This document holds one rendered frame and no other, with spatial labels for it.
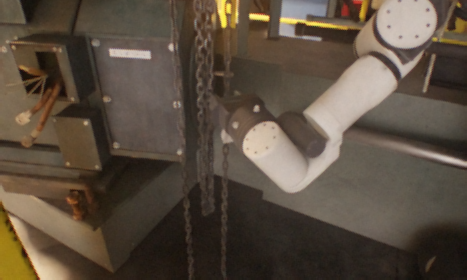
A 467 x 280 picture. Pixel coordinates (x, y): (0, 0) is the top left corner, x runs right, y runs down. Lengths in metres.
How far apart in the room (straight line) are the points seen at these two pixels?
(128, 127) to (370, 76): 0.58
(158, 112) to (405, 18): 0.55
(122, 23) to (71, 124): 0.27
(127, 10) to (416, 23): 0.57
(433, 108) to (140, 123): 0.82
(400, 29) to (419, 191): 0.78
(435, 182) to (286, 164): 0.77
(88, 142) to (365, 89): 0.63
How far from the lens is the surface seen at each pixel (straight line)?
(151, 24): 0.73
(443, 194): 1.19
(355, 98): 0.48
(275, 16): 1.46
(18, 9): 0.86
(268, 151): 0.43
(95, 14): 0.79
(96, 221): 0.94
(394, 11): 0.49
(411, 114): 1.05
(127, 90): 0.77
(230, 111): 0.57
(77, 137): 0.83
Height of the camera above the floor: 0.94
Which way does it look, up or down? 31 degrees down
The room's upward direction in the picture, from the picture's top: 2 degrees clockwise
